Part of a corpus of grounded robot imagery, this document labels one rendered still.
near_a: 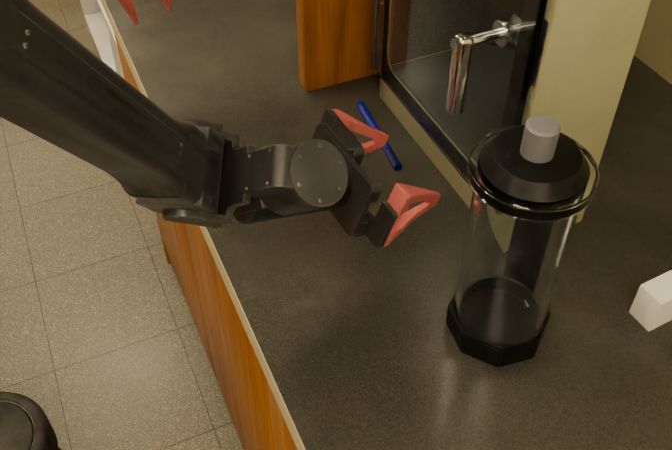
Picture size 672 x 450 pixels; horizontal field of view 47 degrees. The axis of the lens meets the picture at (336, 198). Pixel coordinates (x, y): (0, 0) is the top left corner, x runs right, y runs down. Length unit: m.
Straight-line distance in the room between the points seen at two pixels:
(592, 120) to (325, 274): 0.33
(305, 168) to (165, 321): 1.45
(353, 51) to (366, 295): 0.40
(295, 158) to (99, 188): 1.84
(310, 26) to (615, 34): 0.43
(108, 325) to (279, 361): 1.31
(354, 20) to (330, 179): 0.48
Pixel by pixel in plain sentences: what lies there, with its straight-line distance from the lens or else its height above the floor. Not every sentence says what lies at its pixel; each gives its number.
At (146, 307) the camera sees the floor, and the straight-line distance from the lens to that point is 2.09.
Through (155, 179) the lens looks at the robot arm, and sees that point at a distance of 0.59.
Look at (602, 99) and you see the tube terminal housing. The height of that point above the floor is 1.13.
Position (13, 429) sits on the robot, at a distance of 1.68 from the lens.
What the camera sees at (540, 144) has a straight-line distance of 0.64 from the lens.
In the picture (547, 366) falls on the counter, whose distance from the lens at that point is 0.82.
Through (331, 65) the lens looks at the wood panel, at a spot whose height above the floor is 0.98.
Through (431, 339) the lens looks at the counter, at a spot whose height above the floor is 0.94.
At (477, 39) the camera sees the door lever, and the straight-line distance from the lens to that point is 0.75.
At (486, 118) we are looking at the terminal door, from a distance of 0.83.
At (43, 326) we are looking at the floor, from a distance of 2.12.
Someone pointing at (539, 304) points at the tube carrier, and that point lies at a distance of 0.75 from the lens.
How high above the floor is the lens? 1.60
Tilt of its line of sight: 44 degrees down
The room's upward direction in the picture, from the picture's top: straight up
